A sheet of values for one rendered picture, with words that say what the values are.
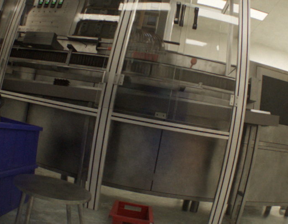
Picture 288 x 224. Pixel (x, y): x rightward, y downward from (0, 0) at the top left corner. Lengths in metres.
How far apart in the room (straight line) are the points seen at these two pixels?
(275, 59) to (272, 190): 3.94
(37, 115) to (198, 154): 1.18
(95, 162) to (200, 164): 0.71
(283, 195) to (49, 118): 1.86
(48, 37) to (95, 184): 1.08
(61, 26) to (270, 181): 2.16
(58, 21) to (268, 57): 4.25
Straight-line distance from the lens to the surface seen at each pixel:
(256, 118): 1.67
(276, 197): 2.06
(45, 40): 1.95
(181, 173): 1.82
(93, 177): 1.53
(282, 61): 5.69
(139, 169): 1.81
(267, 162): 1.96
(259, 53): 5.48
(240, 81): 1.58
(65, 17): 2.42
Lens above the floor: 0.50
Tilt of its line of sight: 6 degrees up
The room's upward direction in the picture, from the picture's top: 10 degrees clockwise
